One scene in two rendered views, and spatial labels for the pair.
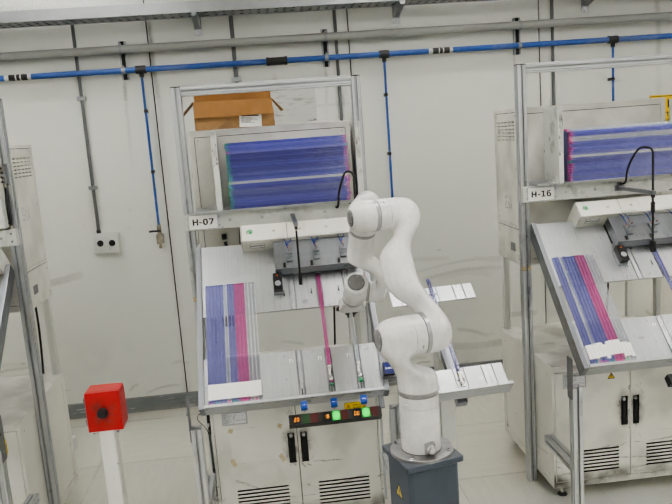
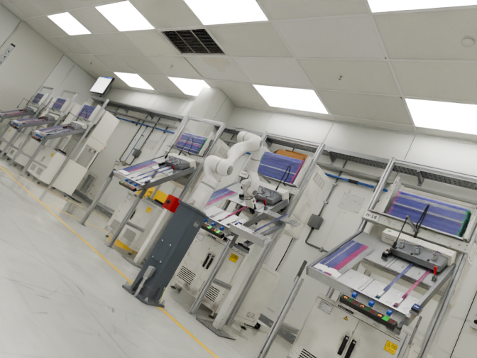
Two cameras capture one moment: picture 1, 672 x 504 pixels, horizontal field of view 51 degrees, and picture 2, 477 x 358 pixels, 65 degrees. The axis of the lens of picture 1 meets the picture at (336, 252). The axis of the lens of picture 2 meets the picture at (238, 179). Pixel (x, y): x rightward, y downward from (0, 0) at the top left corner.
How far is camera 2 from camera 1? 2.68 m
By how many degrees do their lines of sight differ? 53
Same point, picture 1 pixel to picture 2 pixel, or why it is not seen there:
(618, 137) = (424, 202)
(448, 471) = (190, 212)
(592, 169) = (402, 213)
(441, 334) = (221, 164)
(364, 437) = (228, 273)
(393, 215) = (248, 136)
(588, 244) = (378, 246)
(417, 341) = (213, 161)
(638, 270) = (390, 264)
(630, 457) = not seen: outside the picture
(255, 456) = (195, 256)
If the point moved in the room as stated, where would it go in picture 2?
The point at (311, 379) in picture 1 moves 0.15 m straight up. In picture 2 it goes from (216, 217) to (225, 202)
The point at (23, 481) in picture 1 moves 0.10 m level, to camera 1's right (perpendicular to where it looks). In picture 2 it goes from (145, 224) to (149, 226)
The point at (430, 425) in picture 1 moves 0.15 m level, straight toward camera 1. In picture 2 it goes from (198, 193) to (182, 183)
